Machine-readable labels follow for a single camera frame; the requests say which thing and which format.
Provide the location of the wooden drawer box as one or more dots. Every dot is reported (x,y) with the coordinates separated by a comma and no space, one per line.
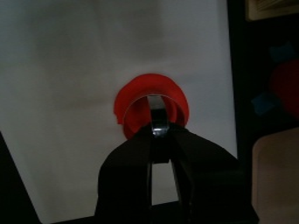
(272,8)

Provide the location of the red bowl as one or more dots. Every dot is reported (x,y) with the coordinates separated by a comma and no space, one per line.
(287,84)

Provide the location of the red play dough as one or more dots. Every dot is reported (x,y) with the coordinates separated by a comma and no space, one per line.
(154,84)

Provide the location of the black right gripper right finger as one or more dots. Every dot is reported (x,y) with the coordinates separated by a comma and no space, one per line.
(210,180)

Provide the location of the white cutting mat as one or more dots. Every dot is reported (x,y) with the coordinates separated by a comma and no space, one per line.
(78,87)

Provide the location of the beige block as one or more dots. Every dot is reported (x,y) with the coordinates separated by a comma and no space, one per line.
(278,180)

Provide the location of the blue tape piece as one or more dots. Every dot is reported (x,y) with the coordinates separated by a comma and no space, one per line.
(266,103)
(282,52)

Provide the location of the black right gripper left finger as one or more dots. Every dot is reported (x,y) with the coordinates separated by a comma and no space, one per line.
(124,175)

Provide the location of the round metal dough cutter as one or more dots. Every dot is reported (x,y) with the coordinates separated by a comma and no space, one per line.
(156,115)

